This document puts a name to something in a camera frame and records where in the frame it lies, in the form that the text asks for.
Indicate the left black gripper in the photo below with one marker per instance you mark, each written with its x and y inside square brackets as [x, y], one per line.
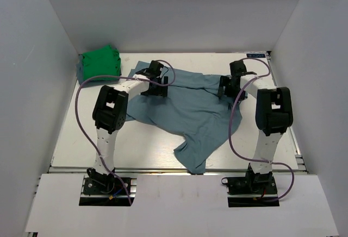
[162, 91]

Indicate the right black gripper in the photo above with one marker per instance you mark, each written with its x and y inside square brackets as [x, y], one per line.
[225, 81]

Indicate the blue-grey t-shirt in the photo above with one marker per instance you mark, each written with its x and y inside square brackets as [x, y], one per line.
[193, 110]

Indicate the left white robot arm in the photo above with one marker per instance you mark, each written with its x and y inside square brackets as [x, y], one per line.
[111, 106]

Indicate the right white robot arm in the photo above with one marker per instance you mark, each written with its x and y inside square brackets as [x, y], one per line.
[273, 116]

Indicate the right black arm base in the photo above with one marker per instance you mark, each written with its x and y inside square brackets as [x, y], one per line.
[251, 190]

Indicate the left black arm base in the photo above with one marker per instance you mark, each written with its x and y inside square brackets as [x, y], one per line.
[105, 190]

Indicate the blue label sticker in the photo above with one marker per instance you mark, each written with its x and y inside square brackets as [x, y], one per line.
[256, 55]

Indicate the folded green t-shirt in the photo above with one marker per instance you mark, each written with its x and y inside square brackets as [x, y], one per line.
[105, 61]

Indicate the folded blue-grey t-shirt underneath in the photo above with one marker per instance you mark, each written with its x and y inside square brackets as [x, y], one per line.
[80, 75]

